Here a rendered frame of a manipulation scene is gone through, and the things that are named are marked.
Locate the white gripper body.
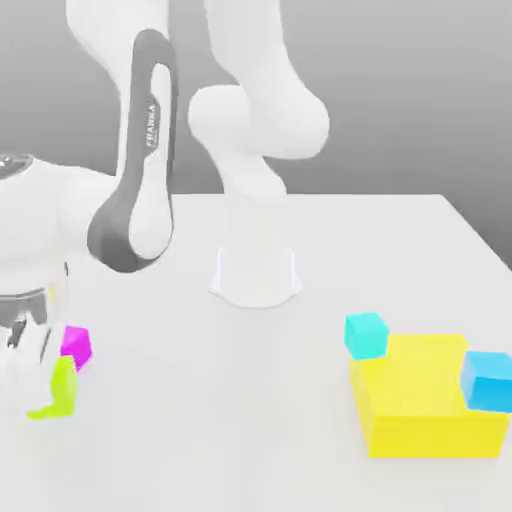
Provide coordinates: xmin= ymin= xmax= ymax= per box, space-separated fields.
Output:
xmin=0 ymin=356 xmax=56 ymax=414

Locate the small lime green cube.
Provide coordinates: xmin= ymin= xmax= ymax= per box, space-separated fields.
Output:
xmin=26 ymin=355 xmax=78 ymax=422

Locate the small magenta cube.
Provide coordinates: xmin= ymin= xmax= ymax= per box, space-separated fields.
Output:
xmin=60 ymin=324 xmax=94 ymax=373

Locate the small cyan cube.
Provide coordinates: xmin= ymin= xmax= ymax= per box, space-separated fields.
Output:
xmin=343 ymin=312 xmax=390 ymax=361

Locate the small blue cube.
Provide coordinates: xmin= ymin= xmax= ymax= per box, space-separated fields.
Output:
xmin=459 ymin=350 xmax=512 ymax=414

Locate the large yellow box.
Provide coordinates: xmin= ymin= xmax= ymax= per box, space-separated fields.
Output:
xmin=348 ymin=333 xmax=512 ymax=460

